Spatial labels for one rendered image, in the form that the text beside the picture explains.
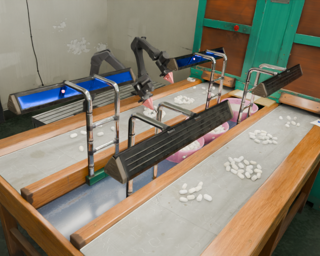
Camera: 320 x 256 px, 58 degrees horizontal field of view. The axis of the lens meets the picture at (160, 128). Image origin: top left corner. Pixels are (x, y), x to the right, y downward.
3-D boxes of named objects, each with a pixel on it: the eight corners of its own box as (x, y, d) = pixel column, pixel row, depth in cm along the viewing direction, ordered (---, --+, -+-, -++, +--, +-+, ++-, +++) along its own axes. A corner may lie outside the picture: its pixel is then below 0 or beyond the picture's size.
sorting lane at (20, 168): (-13, 165, 130) (-14, 161, 129) (202, 85, 257) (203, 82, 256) (20, 197, 113) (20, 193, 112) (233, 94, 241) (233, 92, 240)
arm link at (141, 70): (149, 81, 238) (141, 41, 233) (142, 82, 234) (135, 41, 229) (145, 82, 243) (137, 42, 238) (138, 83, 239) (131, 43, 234)
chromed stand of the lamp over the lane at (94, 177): (65, 168, 140) (57, 80, 119) (97, 153, 154) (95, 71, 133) (89, 186, 129) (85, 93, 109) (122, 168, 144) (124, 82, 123)
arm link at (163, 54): (172, 58, 210) (165, 44, 213) (163, 59, 206) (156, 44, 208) (165, 66, 220) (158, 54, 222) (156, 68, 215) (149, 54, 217)
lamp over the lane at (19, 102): (7, 109, 110) (3, 91, 107) (125, 78, 154) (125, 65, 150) (17, 116, 106) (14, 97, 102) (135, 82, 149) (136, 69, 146)
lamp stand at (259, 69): (231, 133, 186) (247, 66, 166) (245, 124, 200) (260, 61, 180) (259, 145, 176) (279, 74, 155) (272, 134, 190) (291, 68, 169)
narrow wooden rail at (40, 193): (23, 210, 116) (19, 188, 111) (231, 101, 244) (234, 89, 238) (30, 217, 113) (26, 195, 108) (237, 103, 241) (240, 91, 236)
